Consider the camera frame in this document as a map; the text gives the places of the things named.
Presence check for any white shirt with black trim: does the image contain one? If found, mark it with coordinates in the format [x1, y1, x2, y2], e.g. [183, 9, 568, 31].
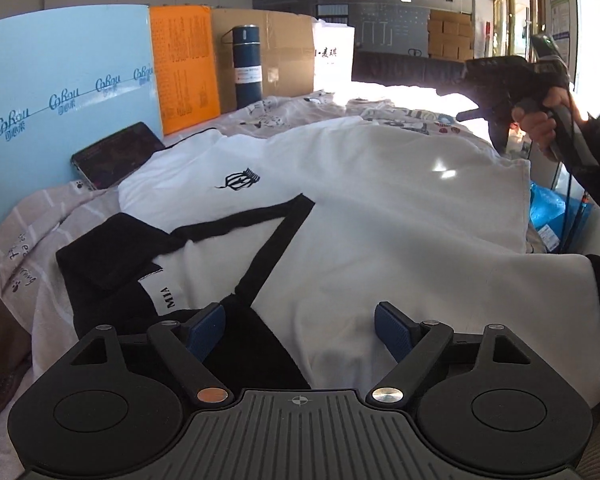
[55, 115, 600, 391]

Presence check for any orange printed board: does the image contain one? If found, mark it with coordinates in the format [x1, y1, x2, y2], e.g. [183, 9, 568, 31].
[149, 5, 221, 136]

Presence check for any light blue foam board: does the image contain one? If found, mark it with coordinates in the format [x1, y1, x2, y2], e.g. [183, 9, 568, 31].
[0, 4, 163, 246]

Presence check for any black sofa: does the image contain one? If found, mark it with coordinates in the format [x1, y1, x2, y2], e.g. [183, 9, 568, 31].
[352, 50, 468, 86]

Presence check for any stack of cardboard boxes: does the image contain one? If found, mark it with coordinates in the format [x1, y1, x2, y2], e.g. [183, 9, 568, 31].
[426, 9, 475, 61]

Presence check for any black smartphone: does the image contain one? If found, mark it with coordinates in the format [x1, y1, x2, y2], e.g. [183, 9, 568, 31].
[70, 121, 167, 191]

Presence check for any blue plastic bag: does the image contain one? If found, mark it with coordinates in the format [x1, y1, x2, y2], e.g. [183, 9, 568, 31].
[529, 182, 593, 253]

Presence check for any grey printed bedsheet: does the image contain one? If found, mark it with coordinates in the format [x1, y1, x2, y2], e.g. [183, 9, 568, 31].
[0, 89, 536, 441]

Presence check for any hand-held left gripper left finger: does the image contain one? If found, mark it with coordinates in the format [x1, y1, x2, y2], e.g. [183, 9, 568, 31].
[70, 302, 231, 406]

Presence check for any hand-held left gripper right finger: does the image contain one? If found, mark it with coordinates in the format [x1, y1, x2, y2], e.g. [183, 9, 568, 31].
[366, 301, 533, 405]

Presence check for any brown cloth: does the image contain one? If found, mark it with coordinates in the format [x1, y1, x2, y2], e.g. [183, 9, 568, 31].
[0, 270, 31, 393]

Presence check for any large cardboard box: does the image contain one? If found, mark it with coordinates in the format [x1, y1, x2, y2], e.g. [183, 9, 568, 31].
[210, 8, 316, 113]

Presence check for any person's right hand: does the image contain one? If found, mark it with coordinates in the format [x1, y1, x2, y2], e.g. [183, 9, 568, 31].
[511, 86, 590, 162]

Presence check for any dark blue thermos bottle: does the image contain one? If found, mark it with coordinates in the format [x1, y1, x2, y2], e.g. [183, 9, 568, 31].
[231, 24, 263, 110]

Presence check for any white paper bag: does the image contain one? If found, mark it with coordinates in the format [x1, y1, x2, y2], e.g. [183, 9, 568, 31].
[312, 19, 356, 98]

